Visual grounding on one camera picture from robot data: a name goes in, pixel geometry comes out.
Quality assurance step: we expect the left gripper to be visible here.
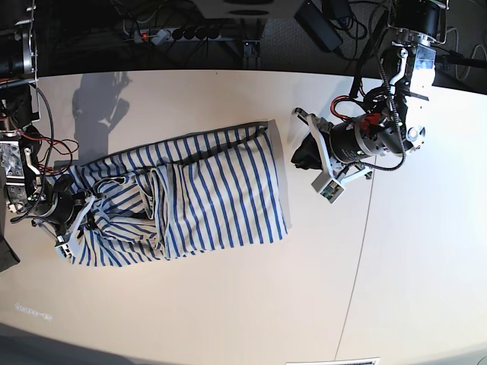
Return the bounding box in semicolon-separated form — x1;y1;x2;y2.
291;108;403;182

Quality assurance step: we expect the black power adapter brick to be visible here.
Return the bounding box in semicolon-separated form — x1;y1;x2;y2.
294;1;342;52

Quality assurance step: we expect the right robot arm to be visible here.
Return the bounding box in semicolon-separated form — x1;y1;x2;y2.
1;1;94;252

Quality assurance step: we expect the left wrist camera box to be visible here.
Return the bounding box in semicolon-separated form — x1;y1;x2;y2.
311;171;345;204

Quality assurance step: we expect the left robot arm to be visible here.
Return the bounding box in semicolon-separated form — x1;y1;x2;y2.
291;1;449;183

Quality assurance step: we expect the blue white striped T-shirt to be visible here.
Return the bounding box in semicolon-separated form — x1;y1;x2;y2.
67;122;288;267

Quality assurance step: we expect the black tripod stand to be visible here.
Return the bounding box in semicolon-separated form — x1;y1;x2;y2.
433;37;487;90

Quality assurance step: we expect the black power strip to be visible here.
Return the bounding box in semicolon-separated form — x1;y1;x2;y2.
131;26;232;46

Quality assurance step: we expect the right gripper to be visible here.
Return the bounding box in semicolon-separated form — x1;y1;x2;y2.
32;176;95;246

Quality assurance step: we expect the grey cable on floor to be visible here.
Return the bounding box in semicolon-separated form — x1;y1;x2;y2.
441;22;487;83

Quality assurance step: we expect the black table clamp bracket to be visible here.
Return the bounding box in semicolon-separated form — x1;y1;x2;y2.
243;40;260;70

